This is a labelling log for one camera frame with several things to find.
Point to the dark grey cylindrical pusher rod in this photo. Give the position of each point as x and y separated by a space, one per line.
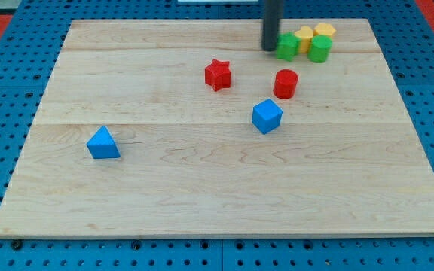
272 14

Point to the green star block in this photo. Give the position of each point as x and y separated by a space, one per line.
287 46

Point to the red star block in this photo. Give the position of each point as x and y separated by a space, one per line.
218 75

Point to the yellow heart block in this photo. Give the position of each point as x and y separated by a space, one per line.
305 35

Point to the yellow pentagon block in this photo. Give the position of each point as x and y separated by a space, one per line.
325 29

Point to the green cylinder block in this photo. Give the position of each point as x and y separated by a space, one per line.
320 48

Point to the red cylinder block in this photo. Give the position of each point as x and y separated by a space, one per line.
285 84

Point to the blue cube block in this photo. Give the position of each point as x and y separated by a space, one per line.
266 116

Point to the light wooden board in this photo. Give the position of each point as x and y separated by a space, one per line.
345 161

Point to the blue triangle block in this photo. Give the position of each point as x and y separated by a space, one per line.
102 146

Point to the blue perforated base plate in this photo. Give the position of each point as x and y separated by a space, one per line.
29 48

